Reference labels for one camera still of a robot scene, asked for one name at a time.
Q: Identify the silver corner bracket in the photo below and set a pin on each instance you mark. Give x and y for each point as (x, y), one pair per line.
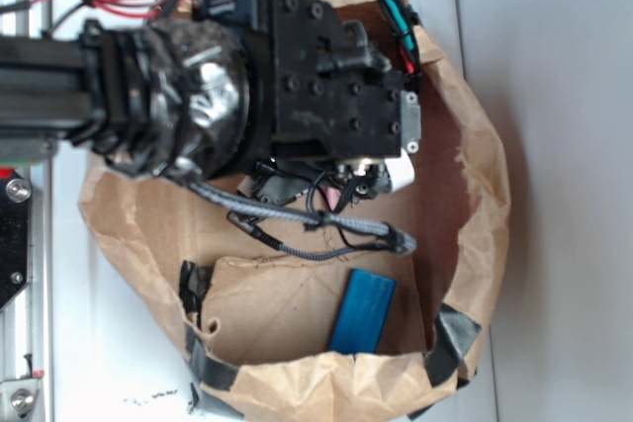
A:
(19, 399)

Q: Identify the brown paper bag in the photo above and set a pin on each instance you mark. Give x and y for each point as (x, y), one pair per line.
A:
(255, 325)

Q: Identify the pink plush bunny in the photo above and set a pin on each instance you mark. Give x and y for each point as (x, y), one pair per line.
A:
(332, 197)

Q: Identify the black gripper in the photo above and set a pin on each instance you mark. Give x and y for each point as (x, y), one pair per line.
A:
(313, 88)

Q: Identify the aluminium frame rail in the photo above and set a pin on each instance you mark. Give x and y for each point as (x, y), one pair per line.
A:
(26, 346)

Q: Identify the black metal bracket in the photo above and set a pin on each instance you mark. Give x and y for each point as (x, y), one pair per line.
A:
(16, 193)

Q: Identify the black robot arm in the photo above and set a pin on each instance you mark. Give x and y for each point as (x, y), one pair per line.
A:
(155, 101)

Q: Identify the blue rectangular block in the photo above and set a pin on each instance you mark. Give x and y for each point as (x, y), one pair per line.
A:
(363, 313)

